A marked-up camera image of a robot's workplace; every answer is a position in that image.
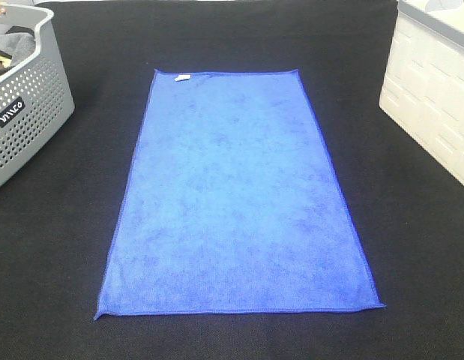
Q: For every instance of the grey perforated plastic basket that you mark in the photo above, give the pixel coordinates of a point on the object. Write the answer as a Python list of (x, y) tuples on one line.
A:
[(35, 97)]

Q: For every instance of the grey towel in basket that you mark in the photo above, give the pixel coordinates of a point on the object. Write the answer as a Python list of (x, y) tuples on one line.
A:
[(16, 47)]

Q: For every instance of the white plastic storage crate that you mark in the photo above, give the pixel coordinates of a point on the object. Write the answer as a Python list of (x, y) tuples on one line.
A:
[(423, 86)]

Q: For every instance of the blue microfiber towel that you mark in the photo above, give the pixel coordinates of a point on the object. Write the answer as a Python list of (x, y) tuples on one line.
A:
[(232, 206)]

